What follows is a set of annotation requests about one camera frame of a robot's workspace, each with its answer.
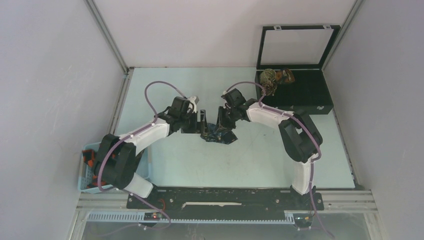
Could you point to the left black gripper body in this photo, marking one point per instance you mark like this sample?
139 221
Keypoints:
189 124

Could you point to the green rolled tie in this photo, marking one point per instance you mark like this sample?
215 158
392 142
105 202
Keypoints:
267 76

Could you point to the aluminium frame post right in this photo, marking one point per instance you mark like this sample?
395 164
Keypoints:
357 5

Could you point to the light blue plastic basket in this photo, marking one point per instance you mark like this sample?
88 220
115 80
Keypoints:
85 177

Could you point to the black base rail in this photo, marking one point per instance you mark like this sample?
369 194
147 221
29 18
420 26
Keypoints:
212 203

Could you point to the orange brown rolled tie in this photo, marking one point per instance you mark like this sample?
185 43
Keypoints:
284 77

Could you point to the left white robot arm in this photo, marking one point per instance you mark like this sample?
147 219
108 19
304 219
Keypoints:
118 156

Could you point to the orange black striped tie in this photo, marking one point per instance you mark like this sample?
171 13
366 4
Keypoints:
89 158

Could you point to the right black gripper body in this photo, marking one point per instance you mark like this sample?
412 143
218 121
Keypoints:
228 118

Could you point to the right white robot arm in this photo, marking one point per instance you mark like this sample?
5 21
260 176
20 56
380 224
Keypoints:
300 136

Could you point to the grey cable duct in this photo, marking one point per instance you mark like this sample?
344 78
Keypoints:
143 217

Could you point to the aluminium frame post left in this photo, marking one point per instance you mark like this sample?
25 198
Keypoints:
102 25

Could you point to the black display box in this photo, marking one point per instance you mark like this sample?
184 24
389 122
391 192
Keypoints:
303 49

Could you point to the blue floral necktie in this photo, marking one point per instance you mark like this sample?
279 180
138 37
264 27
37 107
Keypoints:
213 134

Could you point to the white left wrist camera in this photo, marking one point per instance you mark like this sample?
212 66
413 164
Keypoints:
193 103

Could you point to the aluminium frame post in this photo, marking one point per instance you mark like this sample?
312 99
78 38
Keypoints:
357 5
102 25

